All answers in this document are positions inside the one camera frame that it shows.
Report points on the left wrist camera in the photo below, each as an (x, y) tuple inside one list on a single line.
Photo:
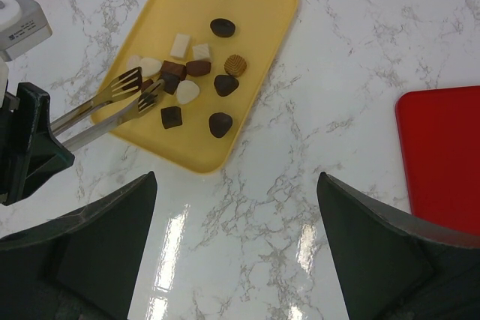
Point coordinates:
[(23, 26)]

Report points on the white teardrop chocolate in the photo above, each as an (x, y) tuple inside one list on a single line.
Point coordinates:
[(187, 91)]

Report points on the milk oval chocolate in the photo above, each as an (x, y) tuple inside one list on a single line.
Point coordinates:
[(198, 68)]

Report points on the dark cube chocolate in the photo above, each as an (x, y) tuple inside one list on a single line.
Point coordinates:
[(171, 82)]

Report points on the metal serving tongs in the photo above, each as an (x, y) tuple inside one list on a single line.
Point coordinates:
[(122, 97)]

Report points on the dark teardrop chocolate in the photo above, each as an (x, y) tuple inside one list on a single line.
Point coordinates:
[(220, 124)]

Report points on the dark heart chocolate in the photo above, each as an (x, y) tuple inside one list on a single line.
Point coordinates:
[(225, 84)]

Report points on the white round chocolate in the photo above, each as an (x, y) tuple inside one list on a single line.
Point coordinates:
[(150, 66)]

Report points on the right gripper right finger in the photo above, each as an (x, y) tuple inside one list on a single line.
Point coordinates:
[(393, 265)]

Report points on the dark square chocolate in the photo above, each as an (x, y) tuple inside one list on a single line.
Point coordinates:
[(171, 117)]

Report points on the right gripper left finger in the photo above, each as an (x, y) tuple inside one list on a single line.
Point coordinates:
[(82, 265)]

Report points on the caramel ridged chocolate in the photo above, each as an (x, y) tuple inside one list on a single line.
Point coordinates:
[(235, 65)]

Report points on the small brown chocolate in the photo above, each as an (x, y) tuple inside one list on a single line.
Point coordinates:
[(146, 84)]

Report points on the yellow plastic tray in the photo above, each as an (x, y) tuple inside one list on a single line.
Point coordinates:
[(214, 56)]

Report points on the white square chocolate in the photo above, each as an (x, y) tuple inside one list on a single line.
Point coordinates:
[(201, 52)]

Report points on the white rectangular chocolate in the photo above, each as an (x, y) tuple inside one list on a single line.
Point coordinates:
[(180, 46)]

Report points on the dark oval chocolate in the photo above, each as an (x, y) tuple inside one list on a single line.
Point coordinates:
[(222, 27)]

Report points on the red box lid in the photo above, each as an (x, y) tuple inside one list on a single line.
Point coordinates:
[(439, 140)]

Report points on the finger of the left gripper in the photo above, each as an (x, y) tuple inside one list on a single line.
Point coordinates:
[(34, 154)]

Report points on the brown rectangular chocolate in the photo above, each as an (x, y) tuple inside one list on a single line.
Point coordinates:
[(173, 68)]

